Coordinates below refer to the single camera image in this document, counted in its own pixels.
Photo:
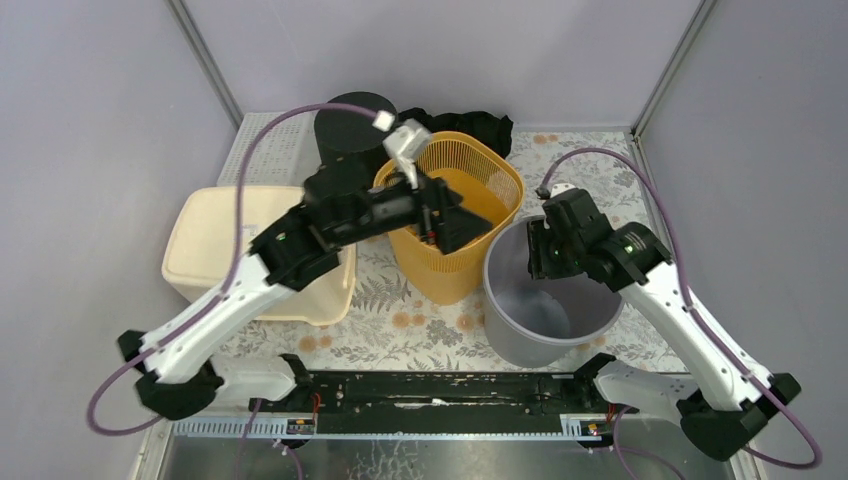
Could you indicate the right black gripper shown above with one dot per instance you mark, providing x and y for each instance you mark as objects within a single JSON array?
[{"x": 538, "y": 232}]

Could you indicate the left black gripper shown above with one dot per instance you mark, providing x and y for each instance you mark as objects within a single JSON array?
[{"x": 429, "y": 211}]

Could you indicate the yellow wastebasket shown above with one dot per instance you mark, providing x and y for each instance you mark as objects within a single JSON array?
[{"x": 490, "y": 187}]

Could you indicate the grey plastic bin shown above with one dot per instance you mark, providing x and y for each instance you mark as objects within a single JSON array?
[{"x": 534, "y": 323}]

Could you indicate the black round bucket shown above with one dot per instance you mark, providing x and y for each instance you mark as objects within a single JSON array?
[{"x": 343, "y": 134}]

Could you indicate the white perforated plastic basket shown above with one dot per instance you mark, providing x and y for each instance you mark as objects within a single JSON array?
[{"x": 285, "y": 157}]

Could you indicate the cream plastic basket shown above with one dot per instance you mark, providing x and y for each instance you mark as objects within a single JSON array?
[{"x": 199, "y": 252}]

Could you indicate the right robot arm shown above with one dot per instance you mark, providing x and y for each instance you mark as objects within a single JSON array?
[{"x": 729, "y": 398}]

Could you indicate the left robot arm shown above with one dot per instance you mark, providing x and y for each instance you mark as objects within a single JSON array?
[{"x": 181, "y": 372}]

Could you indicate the black cloth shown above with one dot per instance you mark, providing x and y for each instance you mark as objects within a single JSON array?
[{"x": 494, "y": 132}]

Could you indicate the floral tablecloth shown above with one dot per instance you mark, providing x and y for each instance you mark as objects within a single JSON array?
[{"x": 392, "y": 326}]

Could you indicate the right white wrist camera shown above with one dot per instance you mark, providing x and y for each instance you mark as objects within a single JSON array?
[{"x": 546, "y": 192}]

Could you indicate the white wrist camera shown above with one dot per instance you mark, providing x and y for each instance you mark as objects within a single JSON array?
[
  {"x": 404, "y": 143},
  {"x": 546, "y": 192}
]

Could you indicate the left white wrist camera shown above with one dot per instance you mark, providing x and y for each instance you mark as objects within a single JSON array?
[{"x": 404, "y": 143}]

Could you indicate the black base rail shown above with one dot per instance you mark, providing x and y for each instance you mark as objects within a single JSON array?
[{"x": 350, "y": 402}]

